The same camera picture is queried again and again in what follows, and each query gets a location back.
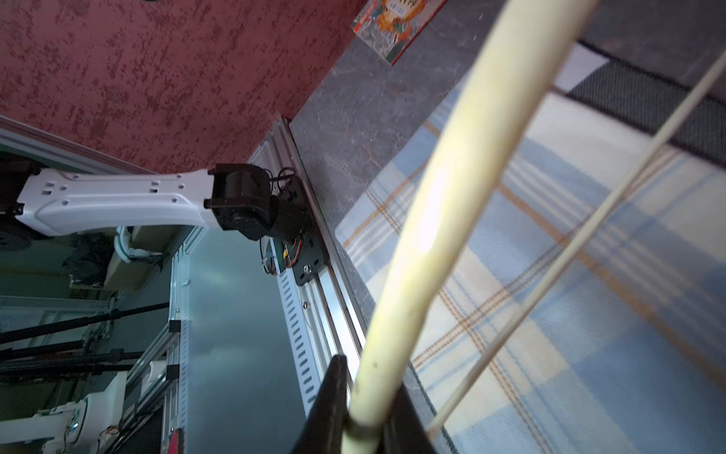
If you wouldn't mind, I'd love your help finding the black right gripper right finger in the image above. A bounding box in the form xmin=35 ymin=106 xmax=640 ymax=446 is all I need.
xmin=379 ymin=385 xmax=436 ymax=454

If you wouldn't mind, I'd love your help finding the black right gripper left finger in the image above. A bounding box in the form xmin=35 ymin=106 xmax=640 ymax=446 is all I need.
xmin=291 ymin=355 xmax=348 ymax=454

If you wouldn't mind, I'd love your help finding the blue plaid fringed scarf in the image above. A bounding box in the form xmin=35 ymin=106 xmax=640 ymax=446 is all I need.
xmin=334 ymin=73 xmax=726 ymax=454

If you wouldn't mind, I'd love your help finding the light cream wooden hanger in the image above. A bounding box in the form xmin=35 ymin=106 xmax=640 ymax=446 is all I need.
xmin=338 ymin=1 xmax=725 ymax=453

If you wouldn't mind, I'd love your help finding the grey black checkered scarf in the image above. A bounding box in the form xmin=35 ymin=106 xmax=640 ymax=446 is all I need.
xmin=555 ymin=42 xmax=725 ymax=168

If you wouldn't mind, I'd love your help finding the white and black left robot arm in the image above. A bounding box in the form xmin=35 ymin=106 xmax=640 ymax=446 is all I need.
xmin=1 ymin=160 xmax=310 ymax=252

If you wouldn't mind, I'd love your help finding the colourful illustrated book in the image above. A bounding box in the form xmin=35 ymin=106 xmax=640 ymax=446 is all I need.
xmin=352 ymin=0 xmax=446 ymax=65

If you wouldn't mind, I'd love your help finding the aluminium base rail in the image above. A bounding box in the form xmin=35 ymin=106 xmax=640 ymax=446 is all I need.
xmin=161 ymin=115 xmax=370 ymax=454

